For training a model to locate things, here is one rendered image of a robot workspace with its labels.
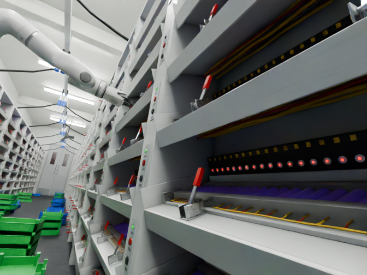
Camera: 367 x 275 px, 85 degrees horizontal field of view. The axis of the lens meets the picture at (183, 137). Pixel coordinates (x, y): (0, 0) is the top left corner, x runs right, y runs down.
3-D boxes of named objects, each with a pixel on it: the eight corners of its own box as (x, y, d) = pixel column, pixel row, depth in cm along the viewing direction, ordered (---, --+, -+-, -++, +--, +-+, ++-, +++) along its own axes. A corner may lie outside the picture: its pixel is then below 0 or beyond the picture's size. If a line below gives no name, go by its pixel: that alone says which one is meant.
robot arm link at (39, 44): (34, 19, 79) (100, 76, 90) (42, 36, 93) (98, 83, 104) (16, 35, 77) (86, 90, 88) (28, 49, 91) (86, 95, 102)
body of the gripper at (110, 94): (98, 100, 104) (118, 109, 109) (101, 92, 95) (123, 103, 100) (103, 88, 107) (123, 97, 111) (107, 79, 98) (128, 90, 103)
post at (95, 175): (69, 265, 151) (118, 63, 202) (68, 261, 159) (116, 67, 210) (96, 263, 160) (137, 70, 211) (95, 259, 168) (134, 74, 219)
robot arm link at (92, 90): (102, 78, 96) (101, 82, 104) (73, 64, 91) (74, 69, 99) (94, 94, 95) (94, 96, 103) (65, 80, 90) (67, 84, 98)
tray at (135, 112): (156, 95, 67) (151, 68, 68) (116, 132, 118) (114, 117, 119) (203, 95, 78) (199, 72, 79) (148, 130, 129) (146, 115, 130)
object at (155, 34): (172, 4, 79) (165, -27, 80) (129, 74, 130) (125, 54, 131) (211, 15, 89) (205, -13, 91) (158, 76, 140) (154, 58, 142)
